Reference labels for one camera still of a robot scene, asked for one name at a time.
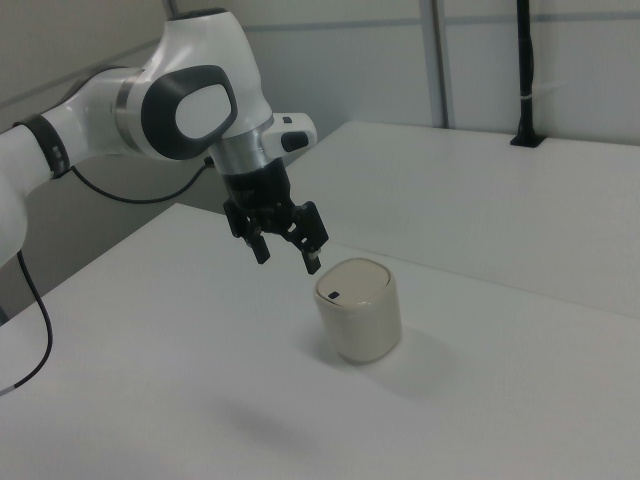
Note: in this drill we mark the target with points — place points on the black pole with clamp base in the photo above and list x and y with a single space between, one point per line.
525 75

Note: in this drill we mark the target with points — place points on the small white trash can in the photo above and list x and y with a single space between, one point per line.
360 325

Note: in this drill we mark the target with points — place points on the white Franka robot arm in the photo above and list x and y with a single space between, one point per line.
200 65

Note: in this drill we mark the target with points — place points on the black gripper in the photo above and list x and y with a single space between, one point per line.
260 195

